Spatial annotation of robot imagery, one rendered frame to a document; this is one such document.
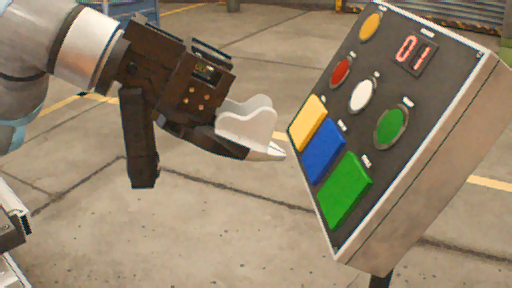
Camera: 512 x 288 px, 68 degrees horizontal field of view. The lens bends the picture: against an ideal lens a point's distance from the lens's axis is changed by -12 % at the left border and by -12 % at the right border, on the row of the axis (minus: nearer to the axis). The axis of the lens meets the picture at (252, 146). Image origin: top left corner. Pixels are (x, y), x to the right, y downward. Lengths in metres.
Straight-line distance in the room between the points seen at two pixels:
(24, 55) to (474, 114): 0.44
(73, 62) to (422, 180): 0.36
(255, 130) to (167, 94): 0.10
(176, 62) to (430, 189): 0.29
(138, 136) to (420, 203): 0.30
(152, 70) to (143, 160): 0.09
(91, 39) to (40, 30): 0.05
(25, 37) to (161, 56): 0.13
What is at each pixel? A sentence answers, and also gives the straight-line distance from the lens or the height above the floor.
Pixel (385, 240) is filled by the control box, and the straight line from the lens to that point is 0.49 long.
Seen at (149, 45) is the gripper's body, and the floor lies 1.19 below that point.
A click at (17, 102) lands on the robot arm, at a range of 0.50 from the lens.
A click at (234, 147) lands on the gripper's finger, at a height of 1.09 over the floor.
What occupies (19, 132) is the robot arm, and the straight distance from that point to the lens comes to 0.85.
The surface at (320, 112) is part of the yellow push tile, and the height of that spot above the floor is 1.04.
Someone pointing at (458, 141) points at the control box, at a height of 1.10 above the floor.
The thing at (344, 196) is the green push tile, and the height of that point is 1.01.
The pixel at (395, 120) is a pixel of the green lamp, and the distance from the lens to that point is 0.49.
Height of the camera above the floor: 1.29
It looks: 27 degrees down
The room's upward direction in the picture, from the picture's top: straight up
